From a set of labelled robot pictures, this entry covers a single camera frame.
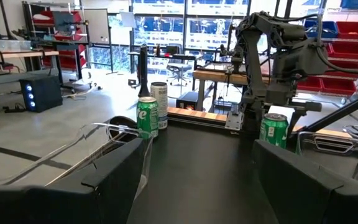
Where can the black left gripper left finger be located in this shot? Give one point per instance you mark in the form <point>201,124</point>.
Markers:
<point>57,205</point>

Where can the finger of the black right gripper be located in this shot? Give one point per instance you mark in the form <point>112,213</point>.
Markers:
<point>294,123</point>

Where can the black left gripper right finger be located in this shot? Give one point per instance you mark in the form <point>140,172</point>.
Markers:
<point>306,196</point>

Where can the green Sprite soda can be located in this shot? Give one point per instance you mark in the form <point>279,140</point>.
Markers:
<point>148,118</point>
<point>273,132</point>

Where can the white Celsius energy can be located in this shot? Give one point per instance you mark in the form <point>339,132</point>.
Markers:
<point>160,99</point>

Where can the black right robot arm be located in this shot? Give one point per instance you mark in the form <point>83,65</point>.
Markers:
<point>250,62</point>

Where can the red plastic storage bin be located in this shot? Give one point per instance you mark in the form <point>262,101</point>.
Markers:
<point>356,30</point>
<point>339,86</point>
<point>348,50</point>
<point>343,70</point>
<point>309,84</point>

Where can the wooden workbench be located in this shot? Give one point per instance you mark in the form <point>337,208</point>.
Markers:
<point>222,76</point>

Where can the black box orange light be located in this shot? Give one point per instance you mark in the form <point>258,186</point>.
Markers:
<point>187,100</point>

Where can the black office chair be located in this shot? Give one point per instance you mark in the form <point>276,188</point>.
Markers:
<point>177,67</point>

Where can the black computer tower blue lights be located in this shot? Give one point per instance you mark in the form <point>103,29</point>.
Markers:
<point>39,93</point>

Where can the black floor stand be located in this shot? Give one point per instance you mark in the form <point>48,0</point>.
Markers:
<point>143,71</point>

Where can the wooden top table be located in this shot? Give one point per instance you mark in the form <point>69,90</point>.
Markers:
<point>17,55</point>

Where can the clear plastic boxes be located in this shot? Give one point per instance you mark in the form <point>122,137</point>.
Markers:
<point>5,45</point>

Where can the whiteboard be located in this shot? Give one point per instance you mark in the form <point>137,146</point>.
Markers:
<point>96,26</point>

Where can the silver metal bracket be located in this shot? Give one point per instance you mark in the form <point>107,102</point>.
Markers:
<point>233,119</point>

